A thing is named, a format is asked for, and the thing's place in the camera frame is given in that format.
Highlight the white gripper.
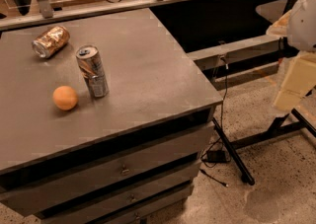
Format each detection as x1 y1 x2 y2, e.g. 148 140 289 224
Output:
266 0 316 112

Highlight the silver redbull can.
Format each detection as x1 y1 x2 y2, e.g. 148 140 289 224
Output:
76 45 109 99

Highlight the crumpled gold soda can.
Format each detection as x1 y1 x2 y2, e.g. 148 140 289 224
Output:
32 26 70 58

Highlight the black power adapter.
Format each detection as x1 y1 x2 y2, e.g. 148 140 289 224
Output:
206 150 227 163

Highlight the grey drawer cabinet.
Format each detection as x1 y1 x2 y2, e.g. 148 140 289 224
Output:
0 9 221 224

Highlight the orange fruit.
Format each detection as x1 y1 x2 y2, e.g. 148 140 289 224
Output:
52 86 78 111

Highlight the black cable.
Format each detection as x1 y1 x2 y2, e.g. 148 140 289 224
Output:
198 54 230 188

